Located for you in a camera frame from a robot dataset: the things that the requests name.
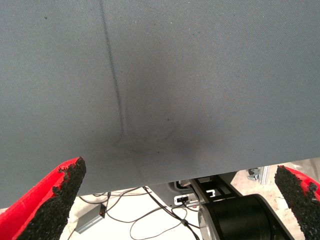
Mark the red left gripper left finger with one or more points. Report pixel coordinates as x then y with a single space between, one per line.
37 212

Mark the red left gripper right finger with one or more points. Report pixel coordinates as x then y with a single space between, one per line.
305 200

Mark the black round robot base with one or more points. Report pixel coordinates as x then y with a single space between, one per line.
237 220

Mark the aluminium profile piece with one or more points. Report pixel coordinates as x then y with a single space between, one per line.
262 175

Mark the grey floor box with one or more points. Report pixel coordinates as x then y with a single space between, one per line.
88 221

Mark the grey chassis panel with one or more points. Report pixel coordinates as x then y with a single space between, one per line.
162 193

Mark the dark grey table cloth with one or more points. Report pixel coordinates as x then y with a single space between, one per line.
175 62

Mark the black metal frame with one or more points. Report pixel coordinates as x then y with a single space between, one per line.
226 188

